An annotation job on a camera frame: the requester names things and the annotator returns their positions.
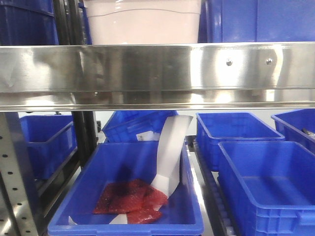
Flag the white plastic storage bin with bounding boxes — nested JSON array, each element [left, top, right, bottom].
[[84, 0, 201, 45]]

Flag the tilted blue bin behind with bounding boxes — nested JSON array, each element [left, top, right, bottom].
[[102, 110, 178, 143]]

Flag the blue bin centre right rear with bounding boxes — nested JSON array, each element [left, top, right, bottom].
[[196, 112, 285, 172]]

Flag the blue bin with red bag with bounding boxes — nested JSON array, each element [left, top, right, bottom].
[[48, 141, 204, 236]]

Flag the blue bin lower left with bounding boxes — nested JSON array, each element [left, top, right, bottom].
[[20, 115, 77, 180]]

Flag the stainless steel shelf beam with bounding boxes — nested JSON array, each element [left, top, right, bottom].
[[0, 42, 315, 112]]

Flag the blue bin upper right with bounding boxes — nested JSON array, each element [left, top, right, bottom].
[[198, 0, 315, 43]]

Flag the blue bin front right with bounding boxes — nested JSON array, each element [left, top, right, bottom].
[[219, 141, 315, 236]]

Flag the blue bin far right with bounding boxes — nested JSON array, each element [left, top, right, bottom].
[[271, 109, 315, 153]]

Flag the blue bin upper left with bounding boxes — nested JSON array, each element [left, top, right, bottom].
[[0, 0, 59, 46]]

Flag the perforated steel shelf upright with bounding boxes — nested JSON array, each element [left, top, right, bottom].
[[0, 112, 45, 236]]

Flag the white paper strip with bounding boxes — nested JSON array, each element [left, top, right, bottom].
[[151, 115, 193, 197]]

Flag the red plastic bag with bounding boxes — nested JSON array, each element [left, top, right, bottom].
[[93, 179, 168, 224]]

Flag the black shelf post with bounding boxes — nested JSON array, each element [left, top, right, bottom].
[[53, 0, 97, 167]]

